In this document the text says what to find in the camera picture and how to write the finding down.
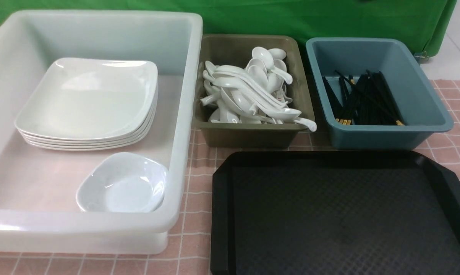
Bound white ceramic spoon overhanging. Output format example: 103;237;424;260
284;117;317;132

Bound white bowl in bin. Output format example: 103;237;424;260
76;152;168;213

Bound pink checkered tablecloth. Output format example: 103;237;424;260
0;80;460;275

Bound bottom white stacked plate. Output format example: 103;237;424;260
24;121;153;151

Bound white stacked plate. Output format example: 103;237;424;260
20;107;156;151
24;121;153;151
17;94;158;143
21;115;155;146

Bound pile of black chopsticks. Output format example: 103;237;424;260
321;70;405;126

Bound black serving tray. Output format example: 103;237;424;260
210;151;460;275

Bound green backdrop cloth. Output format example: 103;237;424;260
0;0;457;57

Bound olive spoon bin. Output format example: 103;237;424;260
193;34;314;148

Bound pile of white spoons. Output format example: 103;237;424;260
201;47;305;124

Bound large white plastic bin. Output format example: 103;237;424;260
0;10;203;254

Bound blue chopstick bin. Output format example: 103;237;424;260
306;37;454;150

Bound large white rice plate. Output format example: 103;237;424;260
15;58;158;140

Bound top white stacked plate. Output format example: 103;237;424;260
17;94;158;143

